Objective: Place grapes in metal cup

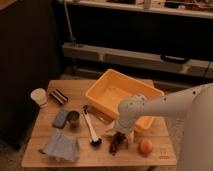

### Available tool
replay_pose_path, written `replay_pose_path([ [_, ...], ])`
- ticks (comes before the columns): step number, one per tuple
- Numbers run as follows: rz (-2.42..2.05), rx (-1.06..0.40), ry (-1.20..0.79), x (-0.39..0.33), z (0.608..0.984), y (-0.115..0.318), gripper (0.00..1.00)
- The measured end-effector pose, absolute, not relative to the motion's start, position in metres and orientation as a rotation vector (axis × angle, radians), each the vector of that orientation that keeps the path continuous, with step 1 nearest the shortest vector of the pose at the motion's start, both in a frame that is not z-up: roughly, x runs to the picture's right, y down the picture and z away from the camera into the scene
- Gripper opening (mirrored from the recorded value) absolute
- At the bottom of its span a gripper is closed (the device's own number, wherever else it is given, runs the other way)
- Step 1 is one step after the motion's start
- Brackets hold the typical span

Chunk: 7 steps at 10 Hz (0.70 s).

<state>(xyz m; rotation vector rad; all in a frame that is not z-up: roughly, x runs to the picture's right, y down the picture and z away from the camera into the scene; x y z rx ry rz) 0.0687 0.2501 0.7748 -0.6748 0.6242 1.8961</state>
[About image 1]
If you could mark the dark grape bunch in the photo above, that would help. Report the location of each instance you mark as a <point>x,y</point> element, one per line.
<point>117,140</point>

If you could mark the small metal cup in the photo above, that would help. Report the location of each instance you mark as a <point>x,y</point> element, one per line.
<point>73,119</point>

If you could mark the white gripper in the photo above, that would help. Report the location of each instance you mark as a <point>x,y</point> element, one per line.
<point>123,124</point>

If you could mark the long grey case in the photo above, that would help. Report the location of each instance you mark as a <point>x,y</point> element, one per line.
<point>189,67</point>

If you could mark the grey metal stand pole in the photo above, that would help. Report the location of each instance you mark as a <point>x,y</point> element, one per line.
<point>71,36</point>

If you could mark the cluttered background shelf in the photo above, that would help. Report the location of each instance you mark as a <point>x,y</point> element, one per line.
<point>145,7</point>

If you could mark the dark striped rectangular block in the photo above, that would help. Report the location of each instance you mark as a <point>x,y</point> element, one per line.
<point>59,97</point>

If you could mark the white handled dish brush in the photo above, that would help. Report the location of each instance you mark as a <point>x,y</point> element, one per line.
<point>95,139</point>

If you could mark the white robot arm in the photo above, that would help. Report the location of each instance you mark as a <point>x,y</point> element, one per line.
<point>194,105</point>

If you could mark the grey folded cloth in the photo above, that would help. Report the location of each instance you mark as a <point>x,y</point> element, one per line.
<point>62,147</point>

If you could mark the yellow plastic bin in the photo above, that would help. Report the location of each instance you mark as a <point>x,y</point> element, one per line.
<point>112,87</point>

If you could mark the blue grey sponge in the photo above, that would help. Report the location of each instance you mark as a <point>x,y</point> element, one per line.
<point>60,119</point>

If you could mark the orange peach fruit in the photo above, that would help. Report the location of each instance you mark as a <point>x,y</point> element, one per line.
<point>145,147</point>

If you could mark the white paper cup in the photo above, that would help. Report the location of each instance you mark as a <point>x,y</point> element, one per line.
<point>39,96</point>

